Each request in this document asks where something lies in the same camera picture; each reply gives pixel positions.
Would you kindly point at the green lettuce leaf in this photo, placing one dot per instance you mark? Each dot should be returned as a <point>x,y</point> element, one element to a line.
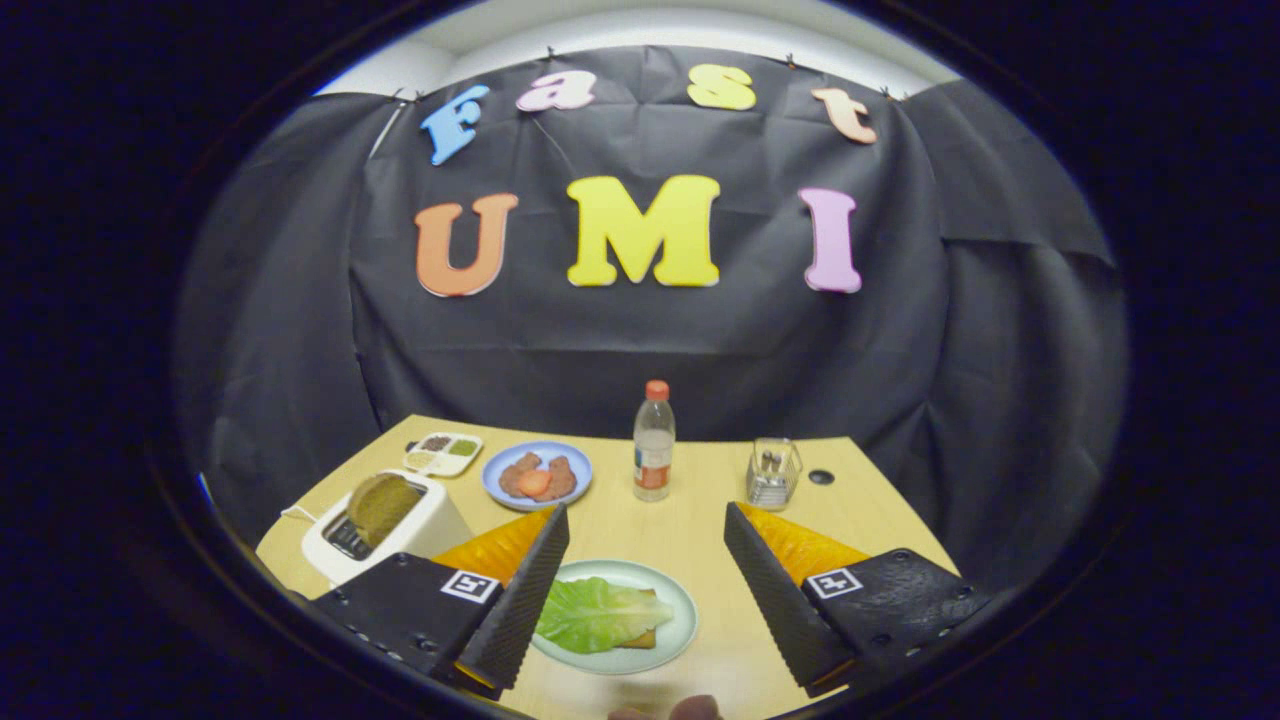
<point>590,615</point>

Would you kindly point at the red meat slices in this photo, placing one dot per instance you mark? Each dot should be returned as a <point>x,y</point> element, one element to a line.
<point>560,478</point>

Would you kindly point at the blue plate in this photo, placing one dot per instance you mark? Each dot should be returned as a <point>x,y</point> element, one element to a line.
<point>575,460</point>

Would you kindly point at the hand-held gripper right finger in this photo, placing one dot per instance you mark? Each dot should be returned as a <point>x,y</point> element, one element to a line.
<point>770,600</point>

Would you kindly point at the black backdrop cloth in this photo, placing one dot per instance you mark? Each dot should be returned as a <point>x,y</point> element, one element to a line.
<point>650,340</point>

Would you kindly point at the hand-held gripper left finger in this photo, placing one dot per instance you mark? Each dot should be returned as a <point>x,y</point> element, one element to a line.
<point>520,600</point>

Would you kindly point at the pale green round plate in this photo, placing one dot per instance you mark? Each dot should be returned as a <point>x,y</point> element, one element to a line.
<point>670,640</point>

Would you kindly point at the white toaster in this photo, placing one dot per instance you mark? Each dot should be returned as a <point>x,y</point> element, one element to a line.
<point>440,525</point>

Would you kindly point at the white sectioned condiment tray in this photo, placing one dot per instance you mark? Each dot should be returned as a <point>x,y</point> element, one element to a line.
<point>442,455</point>

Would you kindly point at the clear red-capped water bottle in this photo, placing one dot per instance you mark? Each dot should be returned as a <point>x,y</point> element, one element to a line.
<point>654,450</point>

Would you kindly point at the bread slice under ham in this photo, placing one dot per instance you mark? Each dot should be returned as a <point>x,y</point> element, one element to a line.
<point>640,636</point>

